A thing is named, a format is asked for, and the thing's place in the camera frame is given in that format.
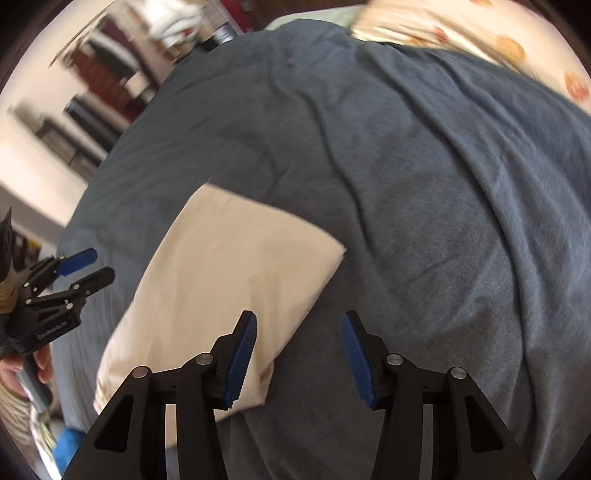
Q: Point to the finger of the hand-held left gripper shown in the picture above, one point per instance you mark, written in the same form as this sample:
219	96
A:
78	259
92	280

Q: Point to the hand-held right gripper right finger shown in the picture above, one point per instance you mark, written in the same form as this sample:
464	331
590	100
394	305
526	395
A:
358	360

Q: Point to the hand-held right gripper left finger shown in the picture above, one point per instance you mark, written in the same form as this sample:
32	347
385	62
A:
240	364

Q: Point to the cream pants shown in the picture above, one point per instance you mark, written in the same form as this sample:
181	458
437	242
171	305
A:
221	277

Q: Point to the person's left hand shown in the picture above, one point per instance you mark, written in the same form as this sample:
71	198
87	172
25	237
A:
9	374

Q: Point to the bright blue folded garment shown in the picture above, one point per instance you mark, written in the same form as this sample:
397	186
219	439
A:
69	442

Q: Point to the blue-grey duvet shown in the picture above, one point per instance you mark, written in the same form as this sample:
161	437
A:
392	184

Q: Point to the clothes rack with hanging clothes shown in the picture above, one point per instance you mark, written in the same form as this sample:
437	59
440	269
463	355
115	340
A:
111	64

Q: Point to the white knot cushion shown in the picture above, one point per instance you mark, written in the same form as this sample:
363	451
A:
178	21

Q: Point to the light green pillow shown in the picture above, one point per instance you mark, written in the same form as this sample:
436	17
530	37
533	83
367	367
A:
318	18

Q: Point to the cream floral pillow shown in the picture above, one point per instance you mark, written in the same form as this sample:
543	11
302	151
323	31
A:
485	32

